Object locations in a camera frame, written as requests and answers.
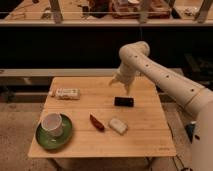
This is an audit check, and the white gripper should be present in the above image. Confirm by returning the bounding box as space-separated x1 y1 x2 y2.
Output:
109 63 136 94

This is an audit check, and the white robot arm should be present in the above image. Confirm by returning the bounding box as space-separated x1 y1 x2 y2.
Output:
110 41 213 171

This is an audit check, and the black rectangular block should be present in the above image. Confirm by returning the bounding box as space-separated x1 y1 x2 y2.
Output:
114 97 134 107

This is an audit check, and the white wrapped packet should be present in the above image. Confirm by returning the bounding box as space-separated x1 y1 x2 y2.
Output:
109 118 128 135

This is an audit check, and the red chili pepper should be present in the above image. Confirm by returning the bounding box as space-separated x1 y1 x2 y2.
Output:
90 114 105 131

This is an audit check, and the wooden folding table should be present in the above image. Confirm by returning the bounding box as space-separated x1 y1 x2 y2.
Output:
27 76 177 171

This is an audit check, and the white lying bottle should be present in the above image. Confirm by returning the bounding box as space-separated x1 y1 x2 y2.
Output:
49 88 80 100

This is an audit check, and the white ceramic cup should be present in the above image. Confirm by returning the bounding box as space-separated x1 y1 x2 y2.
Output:
41 113 63 137

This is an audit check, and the black foot pedal box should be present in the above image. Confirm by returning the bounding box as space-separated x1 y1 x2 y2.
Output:
185 122 196 140

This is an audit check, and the long wooden bench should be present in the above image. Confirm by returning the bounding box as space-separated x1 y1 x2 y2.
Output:
0 68 116 77

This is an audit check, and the green saucer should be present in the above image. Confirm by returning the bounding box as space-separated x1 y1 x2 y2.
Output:
35 114 73 150

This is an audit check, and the black floor cable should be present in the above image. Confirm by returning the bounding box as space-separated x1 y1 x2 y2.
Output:
171 153 193 171

